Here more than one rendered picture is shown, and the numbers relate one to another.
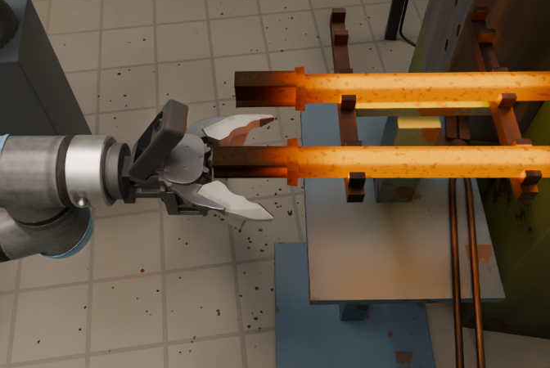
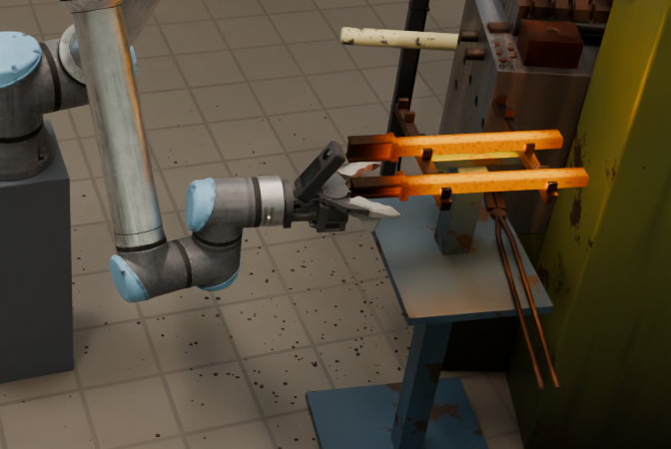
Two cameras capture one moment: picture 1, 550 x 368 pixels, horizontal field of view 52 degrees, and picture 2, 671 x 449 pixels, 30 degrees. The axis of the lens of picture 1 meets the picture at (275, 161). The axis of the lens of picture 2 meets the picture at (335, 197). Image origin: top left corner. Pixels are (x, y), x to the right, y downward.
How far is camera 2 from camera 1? 167 cm
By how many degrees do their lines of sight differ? 22
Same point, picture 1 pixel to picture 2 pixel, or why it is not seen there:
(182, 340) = not seen: outside the picture
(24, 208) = (226, 225)
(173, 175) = (330, 194)
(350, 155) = (438, 179)
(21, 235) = (205, 258)
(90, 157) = (276, 185)
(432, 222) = (489, 264)
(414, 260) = (481, 288)
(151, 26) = (89, 180)
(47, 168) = (249, 192)
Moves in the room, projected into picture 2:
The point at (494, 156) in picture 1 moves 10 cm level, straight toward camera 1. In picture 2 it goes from (527, 175) to (513, 204)
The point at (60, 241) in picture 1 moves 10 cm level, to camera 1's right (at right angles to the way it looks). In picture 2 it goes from (229, 267) to (283, 263)
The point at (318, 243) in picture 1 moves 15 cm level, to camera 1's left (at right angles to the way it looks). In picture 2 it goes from (404, 283) to (331, 288)
